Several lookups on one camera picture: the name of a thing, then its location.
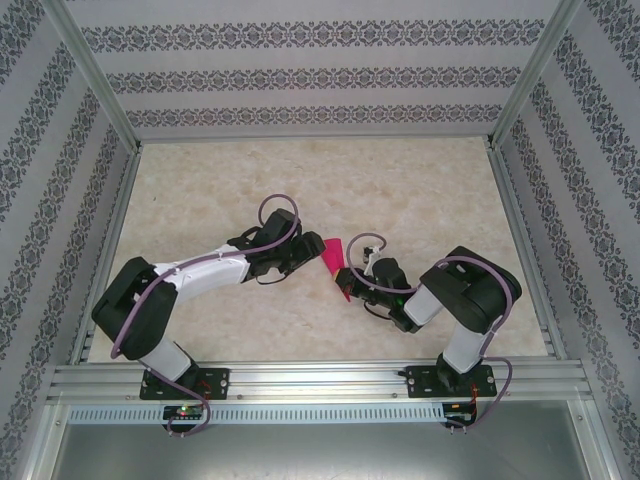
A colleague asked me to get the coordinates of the circuit board with orange wires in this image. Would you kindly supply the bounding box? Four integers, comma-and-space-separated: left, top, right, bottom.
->
444, 402, 479, 424

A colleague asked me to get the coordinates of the aluminium left table side rail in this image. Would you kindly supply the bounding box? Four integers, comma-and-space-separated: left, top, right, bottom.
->
69, 147, 144, 364

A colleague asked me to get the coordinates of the aluminium frame post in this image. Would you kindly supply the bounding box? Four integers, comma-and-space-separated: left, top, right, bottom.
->
487, 0, 584, 151
42, 0, 144, 151

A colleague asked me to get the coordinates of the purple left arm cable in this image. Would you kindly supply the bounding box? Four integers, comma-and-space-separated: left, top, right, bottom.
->
110, 193, 301, 437

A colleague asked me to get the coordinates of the aluminium left frame post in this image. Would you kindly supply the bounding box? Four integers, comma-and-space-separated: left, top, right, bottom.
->
42, 0, 144, 151

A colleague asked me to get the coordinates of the grey sheet metal tray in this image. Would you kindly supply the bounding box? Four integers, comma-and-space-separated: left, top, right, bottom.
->
29, 399, 616, 480

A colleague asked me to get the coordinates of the aluminium table side rail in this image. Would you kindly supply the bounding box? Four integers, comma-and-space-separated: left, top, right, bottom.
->
69, 147, 144, 364
487, 147, 569, 359

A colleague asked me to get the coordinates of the aluminium right frame post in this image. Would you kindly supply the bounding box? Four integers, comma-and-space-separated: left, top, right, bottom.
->
487, 0, 584, 151

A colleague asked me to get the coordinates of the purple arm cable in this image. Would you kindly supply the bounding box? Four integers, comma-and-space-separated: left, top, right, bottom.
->
110, 193, 301, 437
346, 231, 516, 435

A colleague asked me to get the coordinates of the aluminium right table side rail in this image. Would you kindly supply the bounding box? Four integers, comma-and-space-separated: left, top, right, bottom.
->
487, 147, 569, 359

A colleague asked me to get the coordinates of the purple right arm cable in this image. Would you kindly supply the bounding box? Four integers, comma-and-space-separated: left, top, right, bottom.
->
346, 231, 516, 435

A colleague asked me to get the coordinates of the long aluminium mounting rail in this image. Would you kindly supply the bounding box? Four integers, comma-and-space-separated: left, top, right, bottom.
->
47, 357, 594, 404

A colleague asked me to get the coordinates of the slotted grey cable duct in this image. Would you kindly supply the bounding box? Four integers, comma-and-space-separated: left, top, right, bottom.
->
67, 403, 449, 425

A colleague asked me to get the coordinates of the pink square paper sheet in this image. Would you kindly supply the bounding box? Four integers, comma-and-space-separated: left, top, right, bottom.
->
322, 238, 354, 305

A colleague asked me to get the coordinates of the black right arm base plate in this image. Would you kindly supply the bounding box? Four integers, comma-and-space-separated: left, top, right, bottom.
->
405, 364, 497, 400

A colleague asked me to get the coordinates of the circuit board with green light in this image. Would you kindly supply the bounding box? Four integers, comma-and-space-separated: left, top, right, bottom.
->
163, 405, 205, 421

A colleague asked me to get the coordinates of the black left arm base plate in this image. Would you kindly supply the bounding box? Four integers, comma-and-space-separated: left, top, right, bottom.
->
138, 367, 231, 401

